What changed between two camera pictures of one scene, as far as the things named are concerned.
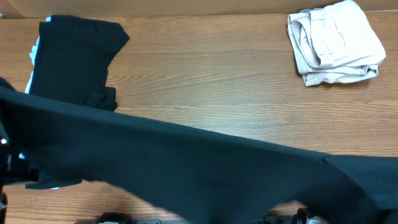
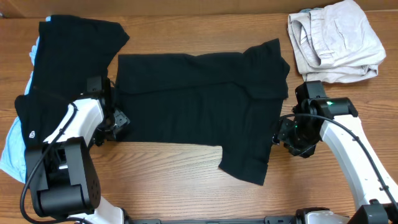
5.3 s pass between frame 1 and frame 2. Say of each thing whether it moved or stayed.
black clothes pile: stayed
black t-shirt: moved
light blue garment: moved
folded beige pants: stayed
